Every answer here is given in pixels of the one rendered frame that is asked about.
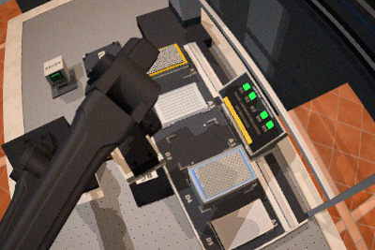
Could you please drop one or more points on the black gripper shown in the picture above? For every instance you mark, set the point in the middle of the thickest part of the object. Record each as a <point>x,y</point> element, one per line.
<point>151,125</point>

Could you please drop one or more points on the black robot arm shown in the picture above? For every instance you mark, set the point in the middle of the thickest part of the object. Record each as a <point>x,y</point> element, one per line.
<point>98,128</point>

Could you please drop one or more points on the black rectangular pad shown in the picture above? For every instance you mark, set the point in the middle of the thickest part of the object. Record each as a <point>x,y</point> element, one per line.
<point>151,188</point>

